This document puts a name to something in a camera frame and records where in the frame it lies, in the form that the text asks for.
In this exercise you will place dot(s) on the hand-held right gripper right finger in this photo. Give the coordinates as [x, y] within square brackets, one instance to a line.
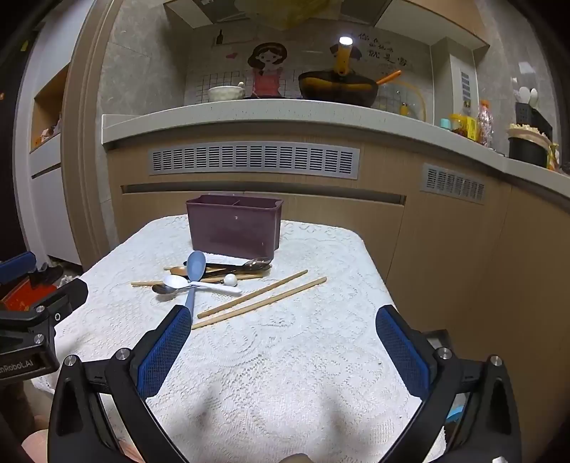
[403, 351]

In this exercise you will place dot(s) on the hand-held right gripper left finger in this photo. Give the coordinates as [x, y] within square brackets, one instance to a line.
[164, 351]

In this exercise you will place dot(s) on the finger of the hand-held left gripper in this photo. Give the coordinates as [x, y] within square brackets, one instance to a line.
[18, 267]
[67, 296]

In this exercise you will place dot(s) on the white ceramic spoon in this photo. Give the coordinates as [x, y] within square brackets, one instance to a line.
[176, 281]

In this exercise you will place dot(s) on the wooden spoon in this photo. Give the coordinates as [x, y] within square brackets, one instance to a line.
[179, 270]

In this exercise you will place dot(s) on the blue plastic spoon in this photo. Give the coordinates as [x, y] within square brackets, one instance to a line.
[196, 266]

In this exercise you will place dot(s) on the purple plastic utensil holder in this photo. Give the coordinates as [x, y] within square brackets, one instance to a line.
[234, 227]

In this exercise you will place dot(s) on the red box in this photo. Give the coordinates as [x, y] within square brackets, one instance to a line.
[20, 297]

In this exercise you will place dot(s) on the white lace tablecloth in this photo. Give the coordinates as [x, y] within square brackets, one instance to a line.
[276, 378]

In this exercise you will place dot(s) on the small grey vent grille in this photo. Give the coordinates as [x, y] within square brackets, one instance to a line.
[453, 183]

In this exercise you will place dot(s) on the large grey vent grille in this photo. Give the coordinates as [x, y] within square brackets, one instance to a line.
[254, 159]

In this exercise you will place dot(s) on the teal cup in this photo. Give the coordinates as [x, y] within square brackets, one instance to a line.
[445, 123]

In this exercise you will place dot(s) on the yellow jar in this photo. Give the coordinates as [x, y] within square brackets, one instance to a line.
[463, 126]

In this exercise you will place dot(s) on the black pot cream rim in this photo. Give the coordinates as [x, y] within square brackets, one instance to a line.
[527, 149]

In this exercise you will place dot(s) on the red patterned plastic bottle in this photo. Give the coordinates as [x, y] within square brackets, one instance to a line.
[485, 124]

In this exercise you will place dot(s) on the white bowl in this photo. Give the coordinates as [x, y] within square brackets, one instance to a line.
[225, 92]

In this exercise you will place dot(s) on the black wok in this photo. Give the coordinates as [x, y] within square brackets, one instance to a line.
[338, 89]

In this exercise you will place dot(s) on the black utensil rack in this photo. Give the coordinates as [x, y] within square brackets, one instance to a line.
[532, 113]

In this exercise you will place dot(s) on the white wall box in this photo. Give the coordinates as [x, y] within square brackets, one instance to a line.
[463, 84]

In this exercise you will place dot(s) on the cartoon wall sticker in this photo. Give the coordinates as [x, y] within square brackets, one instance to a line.
[267, 66]

